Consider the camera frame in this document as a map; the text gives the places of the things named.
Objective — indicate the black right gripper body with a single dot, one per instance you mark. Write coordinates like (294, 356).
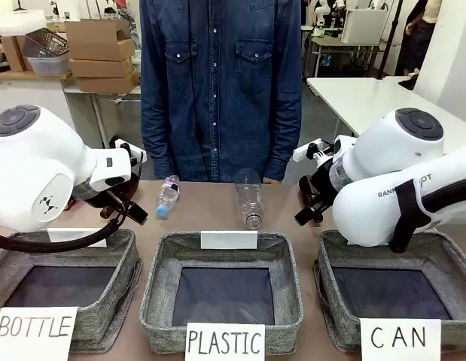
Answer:
(323, 184)

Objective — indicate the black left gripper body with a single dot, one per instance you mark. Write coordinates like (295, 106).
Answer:
(90, 193)

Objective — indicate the small bottle with blue cap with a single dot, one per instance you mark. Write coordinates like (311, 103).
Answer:
(167, 195)

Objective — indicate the large clear plastic bottle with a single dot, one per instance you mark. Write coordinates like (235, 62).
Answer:
(249, 199)

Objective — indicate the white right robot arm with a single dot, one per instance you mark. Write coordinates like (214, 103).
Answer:
(383, 161)

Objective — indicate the person's left forearm denim sleeve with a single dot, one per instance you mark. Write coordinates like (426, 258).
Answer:
(283, 143)

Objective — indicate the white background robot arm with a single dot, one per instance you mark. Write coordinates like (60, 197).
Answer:
(323, 9)

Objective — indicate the person's right forearm denim sleeve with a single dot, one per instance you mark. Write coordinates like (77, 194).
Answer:
(157, 143)

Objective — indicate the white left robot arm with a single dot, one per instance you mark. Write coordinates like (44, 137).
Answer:
(37, 158)

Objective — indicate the grey basket with bottle sign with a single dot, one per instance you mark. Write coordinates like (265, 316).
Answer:
(116, 263)

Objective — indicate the grey basket with plastic sign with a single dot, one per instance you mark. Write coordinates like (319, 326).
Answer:
(221, 289)

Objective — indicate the white paper sign reading can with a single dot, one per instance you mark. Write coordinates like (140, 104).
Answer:
(400, 338)

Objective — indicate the grey basket with can sign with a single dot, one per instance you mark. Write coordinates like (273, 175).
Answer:
(454, 263)

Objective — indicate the black mesh basket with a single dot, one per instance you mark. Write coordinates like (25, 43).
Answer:
(44, 41)

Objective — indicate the white desk with metal leg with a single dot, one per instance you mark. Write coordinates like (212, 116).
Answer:
(101, 113)

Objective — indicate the flat cardboard box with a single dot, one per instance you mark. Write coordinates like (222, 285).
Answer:
(101, 67)
(97, 29)
(101, 49)
(108, 82)

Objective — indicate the clear plastic storage bin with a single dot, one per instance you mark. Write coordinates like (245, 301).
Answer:
(48, 65)

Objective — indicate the person in denim shirt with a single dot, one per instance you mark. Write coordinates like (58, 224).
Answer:
(221, 94)

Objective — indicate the background workbench table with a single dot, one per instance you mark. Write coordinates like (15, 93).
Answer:
(342, 45)

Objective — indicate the white paper sign reading bottle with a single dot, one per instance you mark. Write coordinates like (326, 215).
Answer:
(33, 331)

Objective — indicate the white paper sign reading plastic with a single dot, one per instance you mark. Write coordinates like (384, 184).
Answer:
(225, 342)

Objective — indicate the small upright cardboard box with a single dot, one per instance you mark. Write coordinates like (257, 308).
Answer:
(12, 52)

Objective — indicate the black tripod pole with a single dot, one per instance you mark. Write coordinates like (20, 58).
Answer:
(390, 37)

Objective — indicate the white background box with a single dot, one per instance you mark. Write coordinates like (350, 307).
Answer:
(362, 24)

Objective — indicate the background person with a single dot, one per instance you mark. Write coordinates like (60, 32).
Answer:
(417, 34)

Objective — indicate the white foam sheet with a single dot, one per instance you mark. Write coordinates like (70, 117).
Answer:
(18, 22)

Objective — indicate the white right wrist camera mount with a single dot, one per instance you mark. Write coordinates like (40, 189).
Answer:
(306, 152)

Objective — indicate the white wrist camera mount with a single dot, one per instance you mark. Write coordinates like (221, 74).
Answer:
(306, 152)
(121, 144)

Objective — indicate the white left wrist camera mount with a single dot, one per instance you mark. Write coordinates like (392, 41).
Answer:
(121, 144)

